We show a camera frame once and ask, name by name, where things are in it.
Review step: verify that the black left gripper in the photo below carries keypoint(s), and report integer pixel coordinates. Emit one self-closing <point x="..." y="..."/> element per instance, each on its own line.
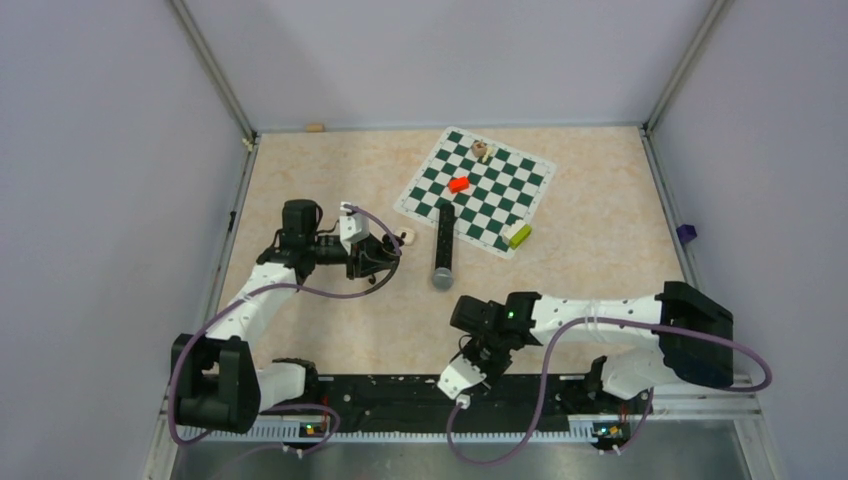
<point x="370" y="260"/>

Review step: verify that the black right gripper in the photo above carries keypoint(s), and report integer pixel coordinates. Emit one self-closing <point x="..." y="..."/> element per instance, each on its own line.
<point x="493" y="373"/>

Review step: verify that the black earbud case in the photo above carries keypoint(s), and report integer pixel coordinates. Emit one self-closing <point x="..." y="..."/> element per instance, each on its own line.
<point x="388" y="252"/>

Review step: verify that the cream earbud case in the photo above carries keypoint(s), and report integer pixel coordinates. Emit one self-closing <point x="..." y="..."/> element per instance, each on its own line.
<point x="409" y="236"/>

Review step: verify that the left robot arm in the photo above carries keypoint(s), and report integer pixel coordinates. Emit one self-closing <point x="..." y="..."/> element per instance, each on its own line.
<point x="215" y="384"/>

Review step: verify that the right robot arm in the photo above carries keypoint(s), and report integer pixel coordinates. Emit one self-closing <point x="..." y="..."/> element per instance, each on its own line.
<point x="666" y="337"/>

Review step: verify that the red toy brick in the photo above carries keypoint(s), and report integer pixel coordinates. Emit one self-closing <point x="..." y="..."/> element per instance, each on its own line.
<point x="459" y="184"/>

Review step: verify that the white and green toy brick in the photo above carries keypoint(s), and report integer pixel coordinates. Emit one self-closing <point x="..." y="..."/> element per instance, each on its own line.
<point x="517" y="233"/>

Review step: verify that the green white chessboard mat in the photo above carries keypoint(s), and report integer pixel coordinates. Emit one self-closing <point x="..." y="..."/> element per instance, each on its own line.
<point x="510" y="187"/>

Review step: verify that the wooden letter cube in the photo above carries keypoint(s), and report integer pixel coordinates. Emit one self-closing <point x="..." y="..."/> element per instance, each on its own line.
<point x="479" y="149"/>

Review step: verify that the purple object outside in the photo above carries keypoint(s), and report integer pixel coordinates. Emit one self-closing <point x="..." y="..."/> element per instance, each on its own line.
<point x="686" y="233"/>

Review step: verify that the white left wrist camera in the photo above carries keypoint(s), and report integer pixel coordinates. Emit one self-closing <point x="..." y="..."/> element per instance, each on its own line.
<point x="353" y="226"/>

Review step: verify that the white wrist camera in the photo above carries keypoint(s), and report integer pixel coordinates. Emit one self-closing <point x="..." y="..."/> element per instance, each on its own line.
<point x="353" y="226"/>
<point x="458" y="376"/>

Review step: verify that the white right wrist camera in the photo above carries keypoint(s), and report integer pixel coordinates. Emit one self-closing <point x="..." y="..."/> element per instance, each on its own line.
<point x="458" y="376"/>

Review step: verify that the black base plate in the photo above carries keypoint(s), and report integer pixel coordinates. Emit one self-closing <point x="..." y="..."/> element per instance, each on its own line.
<point x="415" y="405"/>

